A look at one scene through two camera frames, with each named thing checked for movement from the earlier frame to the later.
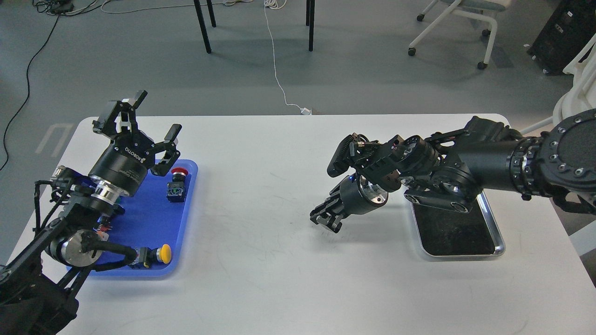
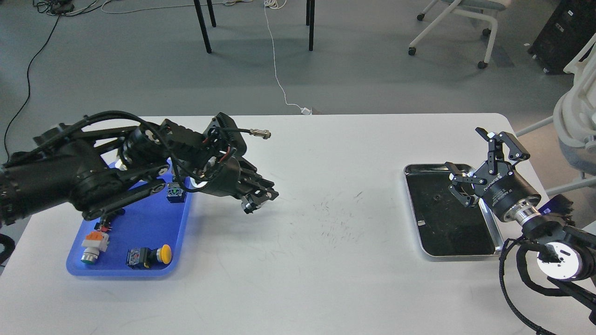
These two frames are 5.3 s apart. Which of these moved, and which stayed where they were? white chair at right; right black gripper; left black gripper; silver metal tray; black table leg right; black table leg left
Moved: left black gripper; right black gripper
Stayed: black table leg left; silver metal tray; black table leg right; white chair at right
